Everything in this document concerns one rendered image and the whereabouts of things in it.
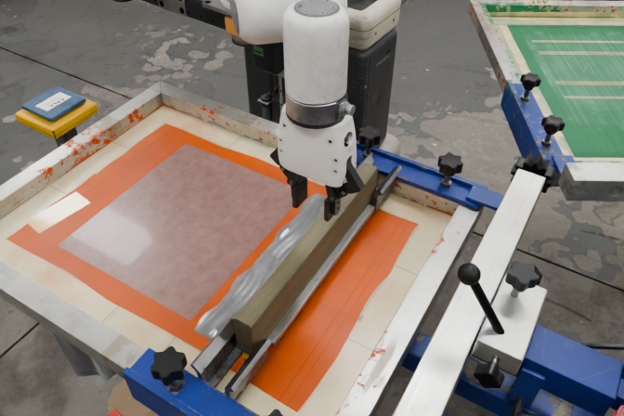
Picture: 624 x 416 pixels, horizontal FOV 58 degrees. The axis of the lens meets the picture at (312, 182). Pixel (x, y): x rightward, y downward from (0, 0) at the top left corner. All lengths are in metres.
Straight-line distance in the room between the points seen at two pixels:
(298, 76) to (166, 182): 0.55
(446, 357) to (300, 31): 0.45
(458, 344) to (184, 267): 0.46
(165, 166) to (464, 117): 2.11
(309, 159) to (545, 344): 0.39
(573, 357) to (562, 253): 1.64
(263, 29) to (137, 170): 0.58
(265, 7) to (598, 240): 2.08
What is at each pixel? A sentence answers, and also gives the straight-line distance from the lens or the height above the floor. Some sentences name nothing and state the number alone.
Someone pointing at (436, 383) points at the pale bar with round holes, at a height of 1.04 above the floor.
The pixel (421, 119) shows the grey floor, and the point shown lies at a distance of 2.98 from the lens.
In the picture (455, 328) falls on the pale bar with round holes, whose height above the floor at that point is 1.04.
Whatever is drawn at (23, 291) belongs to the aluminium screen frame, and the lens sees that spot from 0.98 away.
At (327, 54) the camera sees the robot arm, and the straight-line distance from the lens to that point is 0.63.
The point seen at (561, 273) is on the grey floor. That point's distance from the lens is 2.38.
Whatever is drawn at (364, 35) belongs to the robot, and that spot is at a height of 0.85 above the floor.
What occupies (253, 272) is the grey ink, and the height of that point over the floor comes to 0.96.
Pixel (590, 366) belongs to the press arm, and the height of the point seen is 1.04.
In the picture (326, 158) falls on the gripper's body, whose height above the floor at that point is 1.24.
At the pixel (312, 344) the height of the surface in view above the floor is 0.96.
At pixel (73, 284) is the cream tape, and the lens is 1.01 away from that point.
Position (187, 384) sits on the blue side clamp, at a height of 1.00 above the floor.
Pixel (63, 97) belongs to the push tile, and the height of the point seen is 0.97.
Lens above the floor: 1.69
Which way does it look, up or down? 42 degrees down
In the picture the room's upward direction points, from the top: straight up
